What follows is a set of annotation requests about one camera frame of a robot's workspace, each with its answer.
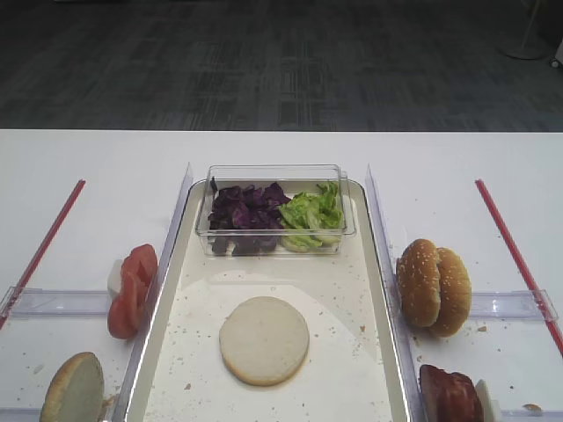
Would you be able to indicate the clear plastic container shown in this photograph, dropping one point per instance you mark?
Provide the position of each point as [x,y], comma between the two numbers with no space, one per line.
[293,179]

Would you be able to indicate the green lettuce leaves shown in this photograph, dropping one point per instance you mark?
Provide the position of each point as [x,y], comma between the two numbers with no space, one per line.
[315,211]

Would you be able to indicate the lower right acrylic crossbar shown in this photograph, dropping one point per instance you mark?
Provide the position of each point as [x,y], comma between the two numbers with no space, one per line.
[529,416]

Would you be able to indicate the white floor stand base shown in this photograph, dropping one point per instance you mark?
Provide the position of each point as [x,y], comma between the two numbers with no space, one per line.
[528,48]

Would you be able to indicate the upper tomato slice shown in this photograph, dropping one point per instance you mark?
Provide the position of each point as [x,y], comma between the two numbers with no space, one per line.
[138,270]

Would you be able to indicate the left red tape strip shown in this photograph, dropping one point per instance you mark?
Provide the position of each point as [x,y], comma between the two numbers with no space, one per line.
[16,292]

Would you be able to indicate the dark red meat patties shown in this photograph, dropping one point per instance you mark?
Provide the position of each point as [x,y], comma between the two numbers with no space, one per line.
[449,397]

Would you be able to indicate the left clear acrylic divider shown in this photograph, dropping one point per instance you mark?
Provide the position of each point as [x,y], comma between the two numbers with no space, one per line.
[123,401]

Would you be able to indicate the lower tomato slice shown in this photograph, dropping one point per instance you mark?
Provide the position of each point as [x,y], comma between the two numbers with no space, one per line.
[126,311]

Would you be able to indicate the right clear acrylic divider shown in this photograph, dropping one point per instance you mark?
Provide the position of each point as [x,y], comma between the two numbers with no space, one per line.
[411,403]

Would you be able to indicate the red tape strip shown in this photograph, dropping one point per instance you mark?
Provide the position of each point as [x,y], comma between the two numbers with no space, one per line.
[521,264]
[16,292]

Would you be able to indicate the clear acrylic divider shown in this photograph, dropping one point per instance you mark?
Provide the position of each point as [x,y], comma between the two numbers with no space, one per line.
[123,401]
[411,403]

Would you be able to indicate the acrylic crossbar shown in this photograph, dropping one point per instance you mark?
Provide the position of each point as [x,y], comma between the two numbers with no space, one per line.
[529,416]
[522,305]
[19,415]
[38,302]

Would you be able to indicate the left sesame bun top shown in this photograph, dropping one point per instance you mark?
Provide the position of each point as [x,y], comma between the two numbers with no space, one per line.
[418,281]

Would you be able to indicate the upper right acrylic crossbar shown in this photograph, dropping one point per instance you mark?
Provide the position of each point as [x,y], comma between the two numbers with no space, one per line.
[522,305]

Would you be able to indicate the lower left acrylic crossbar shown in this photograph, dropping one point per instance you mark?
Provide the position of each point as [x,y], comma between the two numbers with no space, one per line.
[19,415]

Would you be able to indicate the white block behind tomatoes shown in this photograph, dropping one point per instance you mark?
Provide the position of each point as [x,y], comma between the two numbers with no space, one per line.
[114,278]

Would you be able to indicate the bun half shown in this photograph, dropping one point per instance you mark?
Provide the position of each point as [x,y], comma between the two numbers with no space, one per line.
[76,390]
[264,341]

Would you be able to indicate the right sesame bun top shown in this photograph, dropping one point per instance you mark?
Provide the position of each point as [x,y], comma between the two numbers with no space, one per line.
[455,293]

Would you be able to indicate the sesame bun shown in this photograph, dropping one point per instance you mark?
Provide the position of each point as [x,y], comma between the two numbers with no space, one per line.
[418,281]
[455,293]

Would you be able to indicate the upper left acrylic crossbar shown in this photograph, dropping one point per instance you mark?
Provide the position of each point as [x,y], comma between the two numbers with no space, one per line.
[38,302]

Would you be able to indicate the purple cabbage leaves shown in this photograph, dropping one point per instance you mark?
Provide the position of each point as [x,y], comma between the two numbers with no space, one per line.
[246,208]

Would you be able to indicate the white metal tray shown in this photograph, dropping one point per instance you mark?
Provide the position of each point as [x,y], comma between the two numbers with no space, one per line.
[348,373]

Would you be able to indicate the tomato slice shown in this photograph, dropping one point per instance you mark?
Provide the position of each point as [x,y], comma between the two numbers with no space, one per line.
[138,270]
[126,311]

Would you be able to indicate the right red tape strip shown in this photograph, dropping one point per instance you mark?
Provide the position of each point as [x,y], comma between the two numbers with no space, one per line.
[521,264]

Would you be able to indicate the white block behind patties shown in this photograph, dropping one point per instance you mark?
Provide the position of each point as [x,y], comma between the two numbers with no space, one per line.
[491,408]

